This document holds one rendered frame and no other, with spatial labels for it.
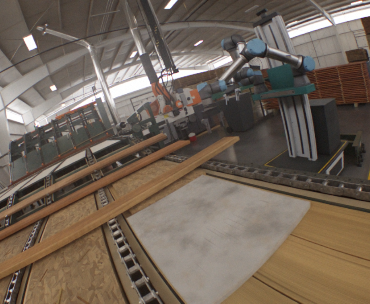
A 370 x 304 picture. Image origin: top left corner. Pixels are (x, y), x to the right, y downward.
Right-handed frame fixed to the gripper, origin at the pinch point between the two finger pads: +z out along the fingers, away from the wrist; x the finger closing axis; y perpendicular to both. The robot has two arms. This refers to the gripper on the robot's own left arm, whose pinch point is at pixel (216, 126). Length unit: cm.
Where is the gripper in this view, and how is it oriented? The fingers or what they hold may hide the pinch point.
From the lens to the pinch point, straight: 133.0
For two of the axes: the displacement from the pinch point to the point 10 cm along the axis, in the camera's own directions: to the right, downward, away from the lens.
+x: -7.6, 4.1, -5.1
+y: -5.6, -0.2, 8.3
